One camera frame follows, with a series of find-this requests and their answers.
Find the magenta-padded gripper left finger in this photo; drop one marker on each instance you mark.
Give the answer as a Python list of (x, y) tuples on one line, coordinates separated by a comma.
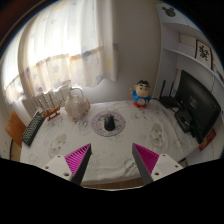
[(77, 159)]

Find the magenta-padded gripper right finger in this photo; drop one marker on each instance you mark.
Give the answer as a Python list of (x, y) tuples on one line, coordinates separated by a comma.
[(146, 160)]

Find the black computer mouse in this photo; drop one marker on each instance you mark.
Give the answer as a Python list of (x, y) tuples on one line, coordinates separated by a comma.
[(109, 122)]

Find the round purple-print mouse pad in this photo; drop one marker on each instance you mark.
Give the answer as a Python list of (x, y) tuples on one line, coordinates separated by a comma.
[(98, 125)]

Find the white printed tablecloth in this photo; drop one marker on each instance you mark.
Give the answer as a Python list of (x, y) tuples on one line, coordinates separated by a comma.
[(110, 150)]

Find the large white conch shell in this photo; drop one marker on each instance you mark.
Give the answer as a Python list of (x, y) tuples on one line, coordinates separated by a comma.
[(77, 107)]

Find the wooden model sailing ship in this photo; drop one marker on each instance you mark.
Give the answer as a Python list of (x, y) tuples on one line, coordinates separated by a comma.
[(50, 113)]

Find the small black box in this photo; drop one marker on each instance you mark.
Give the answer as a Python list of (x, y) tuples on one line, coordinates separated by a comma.
[(184, 120)]

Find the black keyboard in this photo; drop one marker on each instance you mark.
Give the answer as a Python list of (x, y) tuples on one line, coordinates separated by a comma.
[(32, 128)]

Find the black router with antennas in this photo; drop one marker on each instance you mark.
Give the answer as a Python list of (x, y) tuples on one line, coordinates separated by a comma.
[(168, 101)]

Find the cartoon boy figurine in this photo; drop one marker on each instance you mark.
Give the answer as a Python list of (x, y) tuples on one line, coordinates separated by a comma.
[(141, 96)]

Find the red packet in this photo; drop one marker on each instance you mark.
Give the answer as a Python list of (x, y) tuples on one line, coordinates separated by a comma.
[(207, 140)]

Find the wooden chair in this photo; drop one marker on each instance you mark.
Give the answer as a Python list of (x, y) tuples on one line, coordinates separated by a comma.
[(14, 128)]

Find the white radiator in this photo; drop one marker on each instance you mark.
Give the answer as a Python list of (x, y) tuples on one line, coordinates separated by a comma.
[(33, 103)]

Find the black monitor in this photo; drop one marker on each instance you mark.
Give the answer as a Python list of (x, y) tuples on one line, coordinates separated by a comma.
[(198, 103)]

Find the white star-print curtain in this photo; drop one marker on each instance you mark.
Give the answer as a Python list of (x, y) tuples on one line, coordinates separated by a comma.
[(66, 43)]

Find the white shelf unit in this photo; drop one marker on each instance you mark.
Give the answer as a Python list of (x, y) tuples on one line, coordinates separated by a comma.
[(180, 43)]

